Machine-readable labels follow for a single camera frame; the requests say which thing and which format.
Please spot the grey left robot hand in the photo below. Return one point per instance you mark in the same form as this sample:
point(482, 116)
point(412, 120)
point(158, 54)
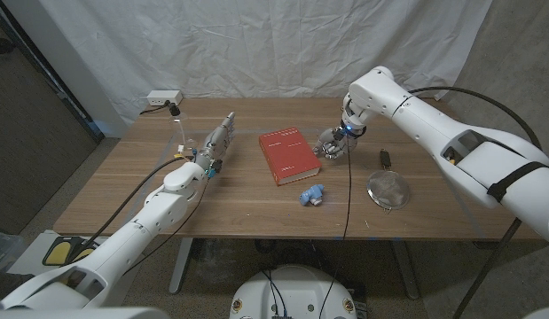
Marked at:
point(218, 142)

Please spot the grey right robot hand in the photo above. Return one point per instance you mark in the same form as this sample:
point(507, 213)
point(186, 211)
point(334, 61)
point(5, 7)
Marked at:
point(334, 144)

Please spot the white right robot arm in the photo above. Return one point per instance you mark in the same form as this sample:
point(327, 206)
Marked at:
point(433, 124)

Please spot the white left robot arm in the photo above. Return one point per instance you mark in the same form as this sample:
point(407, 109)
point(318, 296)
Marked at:
point(127, 239)

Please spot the clear plastic bottle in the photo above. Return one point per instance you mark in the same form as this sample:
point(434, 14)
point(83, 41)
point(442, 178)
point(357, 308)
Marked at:
point(178, 125)

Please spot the thick red book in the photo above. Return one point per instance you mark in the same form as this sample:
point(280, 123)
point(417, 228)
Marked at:
point(285, 153)

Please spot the black power plug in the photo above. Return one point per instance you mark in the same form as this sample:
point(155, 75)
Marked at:
point(174, 110)

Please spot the blue toy elephant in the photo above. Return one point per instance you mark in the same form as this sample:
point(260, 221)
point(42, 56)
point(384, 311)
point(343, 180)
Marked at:
point(310, 194)

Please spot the white power strip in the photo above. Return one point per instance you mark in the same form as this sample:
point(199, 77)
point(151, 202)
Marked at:
point(164, 96)

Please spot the white backdrop sheet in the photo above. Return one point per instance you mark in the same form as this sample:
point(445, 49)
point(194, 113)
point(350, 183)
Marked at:
point(274, 44)

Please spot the grey metal table leg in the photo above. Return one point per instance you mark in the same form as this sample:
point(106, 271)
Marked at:
point(181, 266)
point(406, 270)

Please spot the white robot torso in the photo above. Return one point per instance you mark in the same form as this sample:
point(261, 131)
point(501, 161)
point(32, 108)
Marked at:
point(296, 292)

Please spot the black and yellow foot pedal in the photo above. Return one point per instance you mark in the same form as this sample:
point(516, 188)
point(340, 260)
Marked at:
point(59, 251)

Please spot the white floor board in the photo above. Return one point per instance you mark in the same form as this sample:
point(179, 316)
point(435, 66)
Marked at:
point(30, 252)

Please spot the clear plastic bin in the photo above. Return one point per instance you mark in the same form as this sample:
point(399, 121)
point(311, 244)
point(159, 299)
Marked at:
point(3, 248)

